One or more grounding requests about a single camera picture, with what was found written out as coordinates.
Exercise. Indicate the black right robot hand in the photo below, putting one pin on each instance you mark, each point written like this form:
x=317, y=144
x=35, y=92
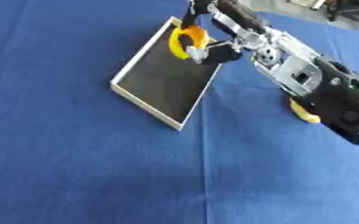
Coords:
x=233, y=14

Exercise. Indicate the silver and black right robot arm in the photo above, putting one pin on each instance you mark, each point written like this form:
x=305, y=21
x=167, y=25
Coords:
x=315, y=78

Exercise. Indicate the cardboard box with dark inside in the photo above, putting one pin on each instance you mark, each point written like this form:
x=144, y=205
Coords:
x=164, y=78

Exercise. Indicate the black chair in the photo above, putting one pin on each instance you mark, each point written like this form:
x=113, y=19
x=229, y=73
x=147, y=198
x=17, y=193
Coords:
x=353, y=10

